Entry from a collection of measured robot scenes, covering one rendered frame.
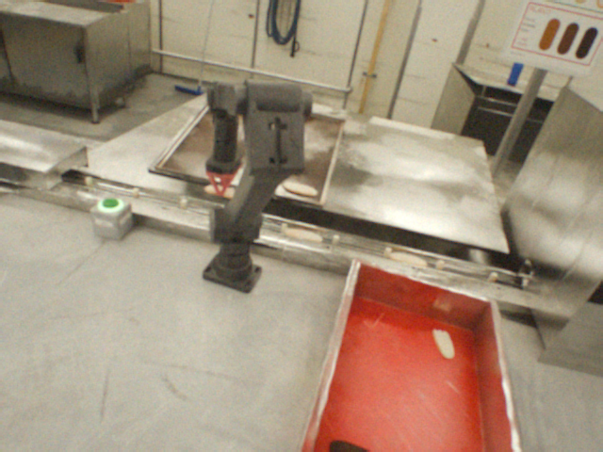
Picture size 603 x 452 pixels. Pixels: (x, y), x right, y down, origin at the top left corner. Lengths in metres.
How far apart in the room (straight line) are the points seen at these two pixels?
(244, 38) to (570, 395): 4.44
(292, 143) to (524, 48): 1.28
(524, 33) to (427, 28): 2.65
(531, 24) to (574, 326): 1.09
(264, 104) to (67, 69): 3.35
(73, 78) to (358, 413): 3.48
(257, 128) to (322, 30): 4.12
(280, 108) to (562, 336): 0.74
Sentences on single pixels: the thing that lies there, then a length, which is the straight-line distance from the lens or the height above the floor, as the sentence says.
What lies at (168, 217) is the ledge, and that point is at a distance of 1.07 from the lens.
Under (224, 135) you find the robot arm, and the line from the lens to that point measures 0.96.
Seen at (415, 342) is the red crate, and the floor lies 0.82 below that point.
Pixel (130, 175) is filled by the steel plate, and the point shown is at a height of 0.82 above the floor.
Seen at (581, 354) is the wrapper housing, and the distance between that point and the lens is 1.06.
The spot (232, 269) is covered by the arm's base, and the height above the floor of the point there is 0.87.
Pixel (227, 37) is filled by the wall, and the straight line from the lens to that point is 4.90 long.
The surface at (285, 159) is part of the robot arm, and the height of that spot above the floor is 1.23.
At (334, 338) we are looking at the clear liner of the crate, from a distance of 0.73.
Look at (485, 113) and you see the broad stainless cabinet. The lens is 2.70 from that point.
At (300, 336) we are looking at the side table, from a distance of 0.85.
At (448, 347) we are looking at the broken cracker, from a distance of 0.93.
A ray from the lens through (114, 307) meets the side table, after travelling 0.91.
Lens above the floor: 1.47
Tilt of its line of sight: 34 degrees down
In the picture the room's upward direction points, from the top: 11 degrees clockwise
